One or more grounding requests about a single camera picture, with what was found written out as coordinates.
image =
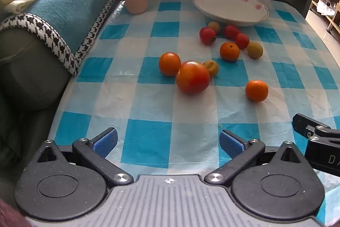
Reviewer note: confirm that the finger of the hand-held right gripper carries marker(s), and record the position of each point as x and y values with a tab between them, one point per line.
302	123

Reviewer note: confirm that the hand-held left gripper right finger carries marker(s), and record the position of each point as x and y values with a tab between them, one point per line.
231	143

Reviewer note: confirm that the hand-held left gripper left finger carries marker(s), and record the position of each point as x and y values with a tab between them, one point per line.
105	143

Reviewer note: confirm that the small orange mandarin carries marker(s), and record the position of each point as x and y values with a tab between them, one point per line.
170	64
256	90
229	51

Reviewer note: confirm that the large red-orange tomato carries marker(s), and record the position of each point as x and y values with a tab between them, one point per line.
192	80

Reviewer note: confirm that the yellow-brown longan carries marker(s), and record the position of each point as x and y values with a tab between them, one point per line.
212	68

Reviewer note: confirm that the brown longan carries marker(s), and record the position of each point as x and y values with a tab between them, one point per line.
255	49

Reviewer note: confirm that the red cherry tomato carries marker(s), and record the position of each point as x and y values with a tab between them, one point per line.
230	31
242	40
207	35

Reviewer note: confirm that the white floral plate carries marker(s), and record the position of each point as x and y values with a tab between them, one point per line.
231	7

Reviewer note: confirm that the blue white checked tablecloth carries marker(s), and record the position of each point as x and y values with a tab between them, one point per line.
148	99

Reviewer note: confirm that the grey-green sofa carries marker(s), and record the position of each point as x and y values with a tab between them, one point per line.
29	75

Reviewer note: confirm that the small yellow fruit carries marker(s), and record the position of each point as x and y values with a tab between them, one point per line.
214	26

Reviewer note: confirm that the maroon clothing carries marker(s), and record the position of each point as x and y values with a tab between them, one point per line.
9	216

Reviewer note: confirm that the teal houndstooth-trimmed sofa cover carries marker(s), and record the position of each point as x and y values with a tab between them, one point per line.
71	6

